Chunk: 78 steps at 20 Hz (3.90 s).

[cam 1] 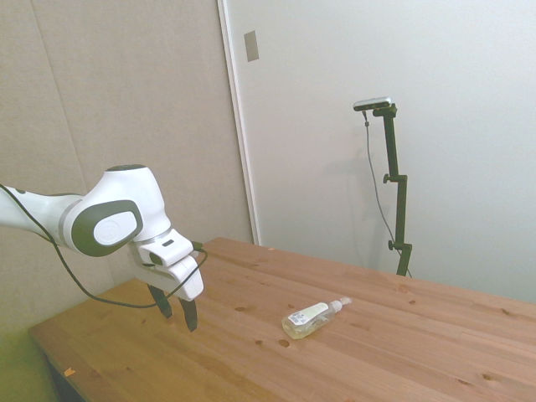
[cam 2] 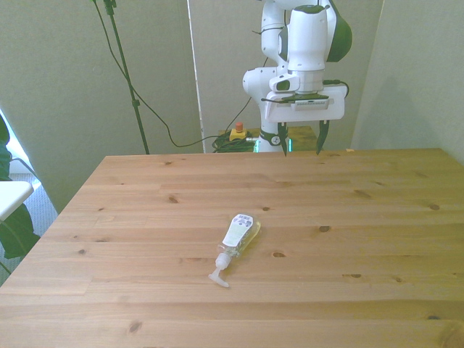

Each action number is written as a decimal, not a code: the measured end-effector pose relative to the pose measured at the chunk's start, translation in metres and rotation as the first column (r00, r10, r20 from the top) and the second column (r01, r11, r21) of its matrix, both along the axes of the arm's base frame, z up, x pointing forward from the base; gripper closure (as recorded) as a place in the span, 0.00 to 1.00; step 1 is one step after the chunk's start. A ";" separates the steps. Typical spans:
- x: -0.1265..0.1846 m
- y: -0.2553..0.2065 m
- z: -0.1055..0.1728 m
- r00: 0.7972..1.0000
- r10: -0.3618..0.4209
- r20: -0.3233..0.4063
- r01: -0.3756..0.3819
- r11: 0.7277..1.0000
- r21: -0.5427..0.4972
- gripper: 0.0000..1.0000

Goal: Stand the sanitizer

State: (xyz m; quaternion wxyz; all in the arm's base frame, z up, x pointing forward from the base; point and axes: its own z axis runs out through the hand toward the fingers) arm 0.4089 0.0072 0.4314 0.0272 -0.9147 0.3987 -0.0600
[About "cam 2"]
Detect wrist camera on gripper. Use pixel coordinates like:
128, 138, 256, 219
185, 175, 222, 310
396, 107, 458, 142
266, 91, 331, 109

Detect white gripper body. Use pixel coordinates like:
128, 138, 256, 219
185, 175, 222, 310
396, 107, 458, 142
262, 85, 347, 123

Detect white chair seat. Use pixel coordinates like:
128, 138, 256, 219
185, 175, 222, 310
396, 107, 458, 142
0, 180, 36, 222

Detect coiled black cables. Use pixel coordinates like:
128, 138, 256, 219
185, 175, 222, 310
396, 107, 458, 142
211, 132, 261, 154

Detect black stand cable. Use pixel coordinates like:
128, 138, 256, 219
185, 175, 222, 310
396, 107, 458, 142
90, 0, 253, 149

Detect clear sanitizer pump bottle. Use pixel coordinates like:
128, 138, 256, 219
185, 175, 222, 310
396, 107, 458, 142
207, 212, 262, 289

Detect yellow emergency stop button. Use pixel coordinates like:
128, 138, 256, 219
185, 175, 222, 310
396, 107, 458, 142
229, 122, 248, 143

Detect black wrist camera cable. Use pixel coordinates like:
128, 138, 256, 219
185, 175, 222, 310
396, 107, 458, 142
252, 24, 350, 99

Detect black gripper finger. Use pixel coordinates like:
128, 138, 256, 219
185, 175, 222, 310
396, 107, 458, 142
315, 120, 331, 156
277, 122, 289, 157

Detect white vertical wall trim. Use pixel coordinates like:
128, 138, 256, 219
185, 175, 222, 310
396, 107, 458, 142
186, 0, 207, 154

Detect black camera stand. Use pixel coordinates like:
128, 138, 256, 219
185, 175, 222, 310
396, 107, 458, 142
92, 0, 152, 155

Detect green plant leaves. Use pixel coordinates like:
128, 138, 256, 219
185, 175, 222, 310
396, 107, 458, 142
0, 115, 41, 276

